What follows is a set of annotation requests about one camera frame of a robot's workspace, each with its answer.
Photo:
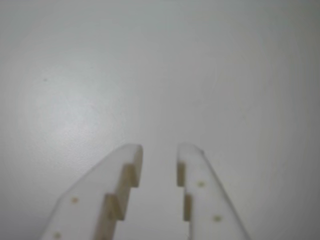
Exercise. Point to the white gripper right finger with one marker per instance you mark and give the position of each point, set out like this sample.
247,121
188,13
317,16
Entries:
207,200

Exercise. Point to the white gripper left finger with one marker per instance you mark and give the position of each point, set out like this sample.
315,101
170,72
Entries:
82,205

